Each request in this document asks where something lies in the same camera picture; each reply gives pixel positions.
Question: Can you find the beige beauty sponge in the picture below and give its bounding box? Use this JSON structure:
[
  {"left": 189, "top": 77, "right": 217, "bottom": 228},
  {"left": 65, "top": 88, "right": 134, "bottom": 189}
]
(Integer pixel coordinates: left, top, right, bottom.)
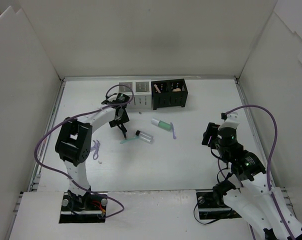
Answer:
[{"left": 172, "top": 87, "right": 182, "bottom": 92}]

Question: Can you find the purple eyebrow razor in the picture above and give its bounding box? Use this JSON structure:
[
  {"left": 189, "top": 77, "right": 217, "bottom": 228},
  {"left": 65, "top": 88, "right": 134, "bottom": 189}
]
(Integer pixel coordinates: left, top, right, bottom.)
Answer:
[{"left": 170, "top": 122, "right": 177, "bottom": 140}]

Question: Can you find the teal eyebrow razor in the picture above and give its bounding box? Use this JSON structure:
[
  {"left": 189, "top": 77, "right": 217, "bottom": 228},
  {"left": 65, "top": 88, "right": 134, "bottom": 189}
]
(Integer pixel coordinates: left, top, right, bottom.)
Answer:
[{"left": 120, "top": 136, "right": 139, "bottom": 144}]

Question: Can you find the pink makeup applicator stick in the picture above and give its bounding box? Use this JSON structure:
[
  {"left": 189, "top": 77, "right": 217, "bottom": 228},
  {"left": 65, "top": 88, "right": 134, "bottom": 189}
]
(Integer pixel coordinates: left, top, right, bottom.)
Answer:
[{"left": 153, "top": 84, "right": 162, "bottom": 94}]

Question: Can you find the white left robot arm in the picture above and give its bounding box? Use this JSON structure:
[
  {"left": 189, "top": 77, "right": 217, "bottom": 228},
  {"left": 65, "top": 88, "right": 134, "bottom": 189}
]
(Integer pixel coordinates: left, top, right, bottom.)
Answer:
[{"left": 55, "top": 93, "right": 130, "bottom": 210}]

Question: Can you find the black slotted organizer box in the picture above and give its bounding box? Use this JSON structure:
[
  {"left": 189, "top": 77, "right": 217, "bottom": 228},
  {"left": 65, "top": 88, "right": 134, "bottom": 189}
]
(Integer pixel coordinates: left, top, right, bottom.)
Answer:
[{"left": 151, "top": 78, "right": 188, "bottom": 110}]

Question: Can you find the black eyeliner pencil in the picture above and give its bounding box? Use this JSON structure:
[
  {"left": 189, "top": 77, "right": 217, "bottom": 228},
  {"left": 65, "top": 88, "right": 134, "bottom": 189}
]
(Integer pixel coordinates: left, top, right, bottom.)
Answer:
[{"left": 122, "top": 129, "right": 127, "bottom": 139}]

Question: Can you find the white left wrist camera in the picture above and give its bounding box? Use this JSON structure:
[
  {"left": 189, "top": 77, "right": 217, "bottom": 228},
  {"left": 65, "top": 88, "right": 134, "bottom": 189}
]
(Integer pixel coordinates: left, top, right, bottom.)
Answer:
[{"left": 115, "top": 93, "right": 130, "bottom": 104}]

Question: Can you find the green white tube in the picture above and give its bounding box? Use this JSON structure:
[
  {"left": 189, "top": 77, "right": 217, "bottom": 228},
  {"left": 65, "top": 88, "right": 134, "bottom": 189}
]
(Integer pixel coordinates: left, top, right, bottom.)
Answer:
[{"left": 151, "top": 118, "right": 172, "bottom": 131}]

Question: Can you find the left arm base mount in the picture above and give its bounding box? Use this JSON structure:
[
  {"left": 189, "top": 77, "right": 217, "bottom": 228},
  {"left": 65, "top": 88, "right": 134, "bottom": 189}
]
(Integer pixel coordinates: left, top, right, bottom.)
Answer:
[{"left": 59, "top": 191, "right": 108, "bottom": 224}]

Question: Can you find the clear bottle black cap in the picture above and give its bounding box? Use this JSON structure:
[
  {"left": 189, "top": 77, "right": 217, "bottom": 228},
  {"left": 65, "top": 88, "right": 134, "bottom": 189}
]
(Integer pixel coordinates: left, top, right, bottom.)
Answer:
[{"left": 135, "top": 130, "right": 154, "bottom": 144}]

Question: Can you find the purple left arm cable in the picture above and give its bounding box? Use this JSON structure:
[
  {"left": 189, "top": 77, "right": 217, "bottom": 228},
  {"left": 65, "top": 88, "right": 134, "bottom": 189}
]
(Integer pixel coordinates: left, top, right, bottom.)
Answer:
[{"left": 34, "top": 84, "right": 136, "bottom": 219}]

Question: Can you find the white slotted organizer box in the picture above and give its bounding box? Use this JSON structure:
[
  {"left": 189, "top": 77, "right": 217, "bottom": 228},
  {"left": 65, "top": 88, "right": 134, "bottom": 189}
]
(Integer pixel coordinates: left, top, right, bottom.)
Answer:
[{"left": 118, "top": 80, "right": 152, "bottom": 110}]

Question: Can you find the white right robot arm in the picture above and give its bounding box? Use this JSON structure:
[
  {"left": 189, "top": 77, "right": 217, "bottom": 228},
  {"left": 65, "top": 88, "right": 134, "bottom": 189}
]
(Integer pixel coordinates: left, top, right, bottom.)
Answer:
[{"left": 202, "top": 112, "right": 302, "bottom": 240}]

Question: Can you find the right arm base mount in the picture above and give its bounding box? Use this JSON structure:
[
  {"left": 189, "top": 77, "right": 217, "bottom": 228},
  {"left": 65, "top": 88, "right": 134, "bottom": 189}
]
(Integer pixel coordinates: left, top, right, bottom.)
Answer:
[{"left": 193, "top": 191, "right": 241, "bottom": 225}]

